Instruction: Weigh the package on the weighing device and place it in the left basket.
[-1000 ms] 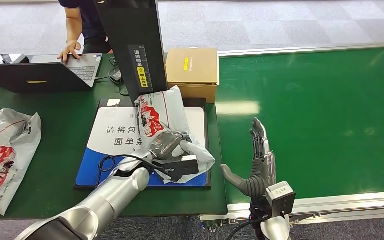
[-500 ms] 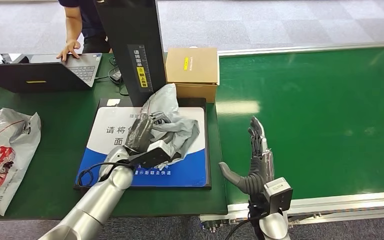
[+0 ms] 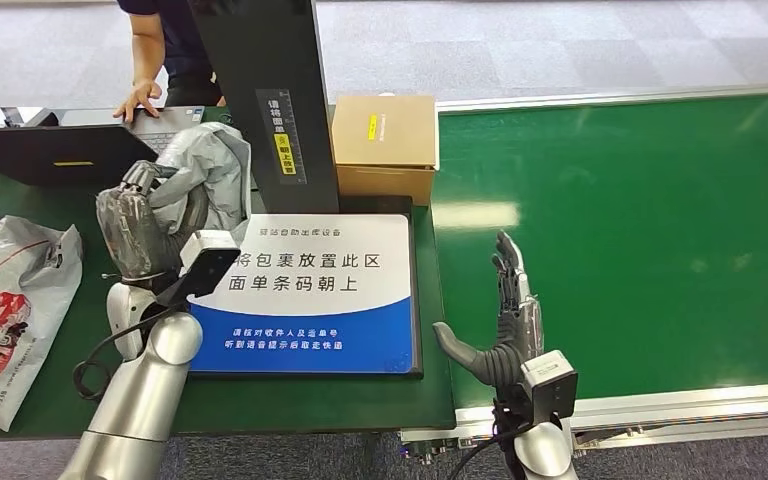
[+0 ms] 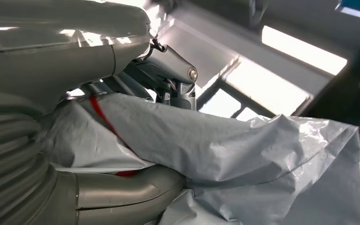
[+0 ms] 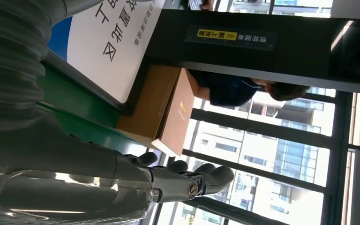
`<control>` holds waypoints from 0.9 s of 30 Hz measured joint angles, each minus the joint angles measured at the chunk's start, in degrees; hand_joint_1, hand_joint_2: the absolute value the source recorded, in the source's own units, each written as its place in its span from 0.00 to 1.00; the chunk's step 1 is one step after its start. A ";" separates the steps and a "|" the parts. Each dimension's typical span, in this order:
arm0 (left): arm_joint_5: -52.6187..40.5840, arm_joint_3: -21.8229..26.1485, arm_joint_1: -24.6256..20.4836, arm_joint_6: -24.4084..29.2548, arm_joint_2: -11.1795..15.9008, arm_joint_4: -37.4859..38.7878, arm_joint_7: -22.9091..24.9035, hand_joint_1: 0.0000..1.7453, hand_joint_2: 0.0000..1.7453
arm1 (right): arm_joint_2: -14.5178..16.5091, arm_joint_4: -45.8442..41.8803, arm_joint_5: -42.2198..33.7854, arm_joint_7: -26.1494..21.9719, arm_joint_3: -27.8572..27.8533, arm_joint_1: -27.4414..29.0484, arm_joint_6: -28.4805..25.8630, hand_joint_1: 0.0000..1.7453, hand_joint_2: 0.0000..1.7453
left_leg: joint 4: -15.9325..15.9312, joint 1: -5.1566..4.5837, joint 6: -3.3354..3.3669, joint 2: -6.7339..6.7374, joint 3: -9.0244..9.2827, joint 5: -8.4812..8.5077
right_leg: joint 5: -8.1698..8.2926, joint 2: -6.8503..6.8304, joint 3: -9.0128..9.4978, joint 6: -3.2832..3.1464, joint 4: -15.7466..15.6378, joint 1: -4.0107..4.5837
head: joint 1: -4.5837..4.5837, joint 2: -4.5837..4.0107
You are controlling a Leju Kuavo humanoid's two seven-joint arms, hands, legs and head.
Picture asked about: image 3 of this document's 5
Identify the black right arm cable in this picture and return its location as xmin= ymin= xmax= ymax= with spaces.
xmin=446 ymin=397 xmax=539 ymax=480

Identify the blue white weighing platform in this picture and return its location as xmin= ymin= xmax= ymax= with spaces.
xmin=185 ymin=195 xmax=424 ymax=381

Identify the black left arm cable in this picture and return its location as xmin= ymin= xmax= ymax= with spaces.
xmin=71 ymin=303 xmax=181 ymax=403

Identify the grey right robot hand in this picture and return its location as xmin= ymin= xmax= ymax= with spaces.
xmin=432 ymin=230 xmax=546 ymax=390

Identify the green conveyor belt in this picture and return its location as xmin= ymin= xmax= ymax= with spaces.
xmin=400 ymin=82 xmax=768 ymax=465

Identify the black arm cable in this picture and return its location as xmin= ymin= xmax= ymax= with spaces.
xmin=71 ymin=303 xmax=181 ymax=403
xmin=446 ymin=397 xmax=539 ymax=480

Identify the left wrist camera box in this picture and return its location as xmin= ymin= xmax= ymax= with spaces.
xmin=157 ymin=229 xmax=242 ymax=307

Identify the yellow black ruler label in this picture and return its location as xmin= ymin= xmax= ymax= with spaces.
xmin=254 ymin=87 xmax=307 ymax=185

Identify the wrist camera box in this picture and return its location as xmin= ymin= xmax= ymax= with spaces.
xmin=157 ymin=229 xmax=242 ymax=307
xmin=520 ymin=350 xmax=580 ymax=427

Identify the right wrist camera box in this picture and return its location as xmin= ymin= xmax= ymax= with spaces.
xmin=520 ymin=350 xmax=580 ymax=427

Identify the person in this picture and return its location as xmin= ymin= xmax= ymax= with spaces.
xmin=113 ymin=0 xmax=228 ymax=124

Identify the grey laptop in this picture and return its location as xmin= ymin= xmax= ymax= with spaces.
xmin=0 ymin=105 xmax=205 ymax=187

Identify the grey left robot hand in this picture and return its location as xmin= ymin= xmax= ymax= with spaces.
xmin=95 ymin=160 xmax=210 ymax=284

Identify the white courier bag red print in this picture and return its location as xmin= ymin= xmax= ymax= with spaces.
xmin=0 ymin=215 xmax=84 ymax=433

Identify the person's hand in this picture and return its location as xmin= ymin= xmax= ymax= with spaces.
xmin=112 ymin=79 xmax=164 ymax=125

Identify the grey courier bag package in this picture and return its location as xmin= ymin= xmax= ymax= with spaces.
xmin=147 ymin=121 xmax=253 ymax=244

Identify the black weighing device column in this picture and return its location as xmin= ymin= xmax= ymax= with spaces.
xmin=188 ymin=0 xmax=340 ymax=215

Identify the brown cardboard box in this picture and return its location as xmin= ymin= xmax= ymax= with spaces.
xmin=330 ymin=93 xmax=440 ymax=207

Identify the shiny silver device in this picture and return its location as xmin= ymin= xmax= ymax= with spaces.
xmin=0 ymin=105 xmax=59 ymax=128

